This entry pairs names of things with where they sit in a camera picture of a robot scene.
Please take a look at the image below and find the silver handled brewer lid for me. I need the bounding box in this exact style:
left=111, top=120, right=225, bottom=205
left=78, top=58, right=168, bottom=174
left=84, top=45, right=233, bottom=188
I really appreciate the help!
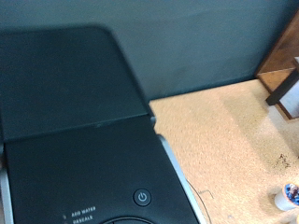
left=0, top=114, right=209, bottom=224

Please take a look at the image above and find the black Keurig coffee machine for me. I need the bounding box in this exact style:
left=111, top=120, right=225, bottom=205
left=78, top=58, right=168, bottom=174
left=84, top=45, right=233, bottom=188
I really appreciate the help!
left=0, top=24, right=157, bottom=144

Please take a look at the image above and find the white coffee pod blue lid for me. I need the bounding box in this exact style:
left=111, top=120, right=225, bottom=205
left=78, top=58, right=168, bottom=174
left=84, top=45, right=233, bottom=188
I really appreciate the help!
left=274, top=182, right=299, bottom=212

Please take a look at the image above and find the grey fabric partition panel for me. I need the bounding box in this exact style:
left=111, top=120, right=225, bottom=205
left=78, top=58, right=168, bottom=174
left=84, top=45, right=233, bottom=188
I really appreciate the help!
left=0, top=0, right=299, bottom=101

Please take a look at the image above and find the thin dark wire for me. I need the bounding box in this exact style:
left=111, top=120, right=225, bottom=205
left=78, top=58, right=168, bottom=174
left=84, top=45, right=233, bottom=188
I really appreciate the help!
left=186, top=179, right=215, bottom=224

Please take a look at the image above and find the brown wooden shelf black frame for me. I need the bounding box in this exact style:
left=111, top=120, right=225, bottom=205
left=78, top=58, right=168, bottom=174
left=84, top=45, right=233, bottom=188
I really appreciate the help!
left=254, top=8, right=299, bottom=121

